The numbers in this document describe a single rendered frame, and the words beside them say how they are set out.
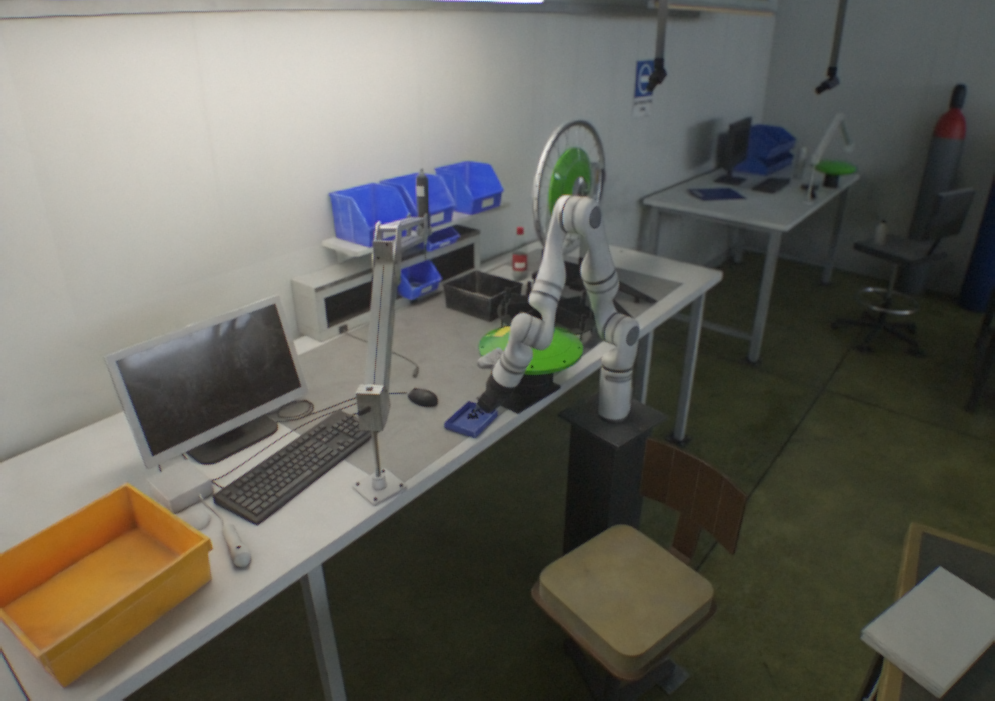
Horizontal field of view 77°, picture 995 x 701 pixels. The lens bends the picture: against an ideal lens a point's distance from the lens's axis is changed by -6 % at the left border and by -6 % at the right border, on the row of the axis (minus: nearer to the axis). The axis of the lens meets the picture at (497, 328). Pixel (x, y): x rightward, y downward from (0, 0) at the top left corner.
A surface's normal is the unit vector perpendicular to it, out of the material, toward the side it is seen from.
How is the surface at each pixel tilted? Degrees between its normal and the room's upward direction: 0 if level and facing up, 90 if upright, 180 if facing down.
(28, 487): 0
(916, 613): 0
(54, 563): 86
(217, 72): 90
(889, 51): 90
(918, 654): 0
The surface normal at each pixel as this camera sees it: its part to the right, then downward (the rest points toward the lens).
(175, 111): 0.78, 0.27
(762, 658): 0.00, -0.90
